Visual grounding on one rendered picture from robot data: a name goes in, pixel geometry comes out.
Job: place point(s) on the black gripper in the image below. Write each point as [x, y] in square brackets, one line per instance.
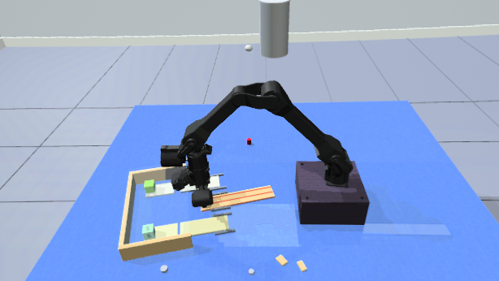
[201, 178]

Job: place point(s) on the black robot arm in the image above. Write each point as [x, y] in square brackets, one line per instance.
[274, 99]

